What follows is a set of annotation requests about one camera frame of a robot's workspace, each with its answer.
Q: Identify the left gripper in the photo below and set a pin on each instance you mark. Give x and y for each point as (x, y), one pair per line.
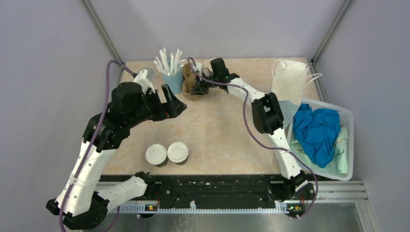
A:
(175, 107)

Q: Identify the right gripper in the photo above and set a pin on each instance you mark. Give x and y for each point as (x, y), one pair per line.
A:
(199, 88)

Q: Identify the white plastic cup lid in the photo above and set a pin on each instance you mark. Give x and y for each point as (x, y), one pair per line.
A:
(156, 154)

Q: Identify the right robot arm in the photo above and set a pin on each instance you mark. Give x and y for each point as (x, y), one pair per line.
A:
(267, 115)

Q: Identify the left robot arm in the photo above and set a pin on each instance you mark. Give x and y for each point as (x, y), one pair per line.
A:
(80, 206)

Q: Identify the white takeout paper bag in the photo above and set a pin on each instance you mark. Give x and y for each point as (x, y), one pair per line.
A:
(290, 78)

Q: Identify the brown cardboard cup carrier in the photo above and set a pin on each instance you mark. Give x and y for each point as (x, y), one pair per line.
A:
(188, 82)

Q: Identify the blue straw holder cup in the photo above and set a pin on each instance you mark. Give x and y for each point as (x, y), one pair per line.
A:
(174, 82)

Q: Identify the white wrapped straws bundle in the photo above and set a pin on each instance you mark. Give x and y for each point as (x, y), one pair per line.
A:
(169, 64)

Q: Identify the blue cloth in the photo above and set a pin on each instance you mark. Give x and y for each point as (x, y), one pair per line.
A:
(317, 131)

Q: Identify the white plastic basket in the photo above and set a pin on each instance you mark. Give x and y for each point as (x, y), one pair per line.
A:
(346, 120)

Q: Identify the light green cloth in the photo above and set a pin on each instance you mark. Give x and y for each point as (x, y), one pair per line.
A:
(338, 166)

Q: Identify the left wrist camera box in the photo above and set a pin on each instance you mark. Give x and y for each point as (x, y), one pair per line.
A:
(148, 73)

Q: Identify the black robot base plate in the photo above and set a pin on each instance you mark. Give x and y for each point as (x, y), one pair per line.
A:
(224, 191)

